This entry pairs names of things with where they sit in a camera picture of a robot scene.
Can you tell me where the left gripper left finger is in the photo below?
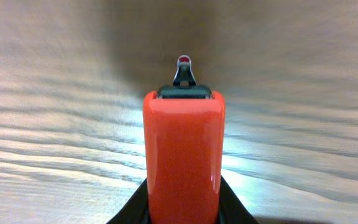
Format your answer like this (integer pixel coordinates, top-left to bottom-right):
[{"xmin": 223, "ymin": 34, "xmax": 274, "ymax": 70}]
[{"xmin": 106, "ymin": 179, "xmax": 150, "ymax": 224}]

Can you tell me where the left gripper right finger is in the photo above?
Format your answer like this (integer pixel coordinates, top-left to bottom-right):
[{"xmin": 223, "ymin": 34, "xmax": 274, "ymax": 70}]
[{"xmin": 218, "ymin": 176, "xmax": 259, "ymax": 224}]

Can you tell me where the orange stapler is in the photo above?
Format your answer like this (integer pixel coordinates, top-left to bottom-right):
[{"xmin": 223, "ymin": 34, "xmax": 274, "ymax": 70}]
[{"xmin": 143, "ymin": 55, "xmax": 226, "ymax": 223}]

